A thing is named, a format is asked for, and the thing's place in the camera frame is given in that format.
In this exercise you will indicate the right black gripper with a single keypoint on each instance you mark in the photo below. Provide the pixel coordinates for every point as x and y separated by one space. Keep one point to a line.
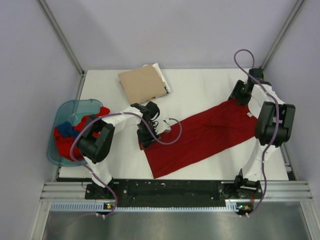
234 94

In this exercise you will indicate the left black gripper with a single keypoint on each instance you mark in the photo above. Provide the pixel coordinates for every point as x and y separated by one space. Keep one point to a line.
145 141

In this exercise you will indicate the dark red t shirt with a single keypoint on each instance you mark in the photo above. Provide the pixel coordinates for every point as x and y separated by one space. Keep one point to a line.
201 136

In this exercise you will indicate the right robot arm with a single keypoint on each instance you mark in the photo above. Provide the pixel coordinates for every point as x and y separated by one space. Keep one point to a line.
273 128

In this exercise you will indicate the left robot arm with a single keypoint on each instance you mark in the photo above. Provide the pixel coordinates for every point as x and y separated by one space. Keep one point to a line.
96 141

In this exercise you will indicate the folded beige t shirt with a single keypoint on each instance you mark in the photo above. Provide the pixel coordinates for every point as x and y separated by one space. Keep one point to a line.
142 84

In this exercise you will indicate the teal plastic basket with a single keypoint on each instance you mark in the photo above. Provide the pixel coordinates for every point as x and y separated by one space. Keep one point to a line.
71 111

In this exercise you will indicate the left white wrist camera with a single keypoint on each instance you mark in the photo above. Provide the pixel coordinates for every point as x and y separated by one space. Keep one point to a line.
162 126

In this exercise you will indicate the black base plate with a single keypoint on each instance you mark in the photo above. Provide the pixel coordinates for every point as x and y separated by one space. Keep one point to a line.
166 193

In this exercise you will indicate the right aluminium frame post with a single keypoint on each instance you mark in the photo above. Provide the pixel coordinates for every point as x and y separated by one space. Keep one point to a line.
294 13

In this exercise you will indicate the aluminium frame post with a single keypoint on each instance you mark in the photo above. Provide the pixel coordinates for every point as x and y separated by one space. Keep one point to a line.
60 36
294 13

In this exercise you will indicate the front aluminium rail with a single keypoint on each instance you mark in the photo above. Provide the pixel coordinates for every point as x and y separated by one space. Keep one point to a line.
277 191

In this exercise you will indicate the grey slotted cable duct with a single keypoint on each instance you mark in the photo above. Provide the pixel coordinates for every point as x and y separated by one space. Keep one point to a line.
107 207

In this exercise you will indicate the left aluminium frame post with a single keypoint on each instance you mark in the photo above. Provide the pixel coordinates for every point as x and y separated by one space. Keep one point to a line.
60 36

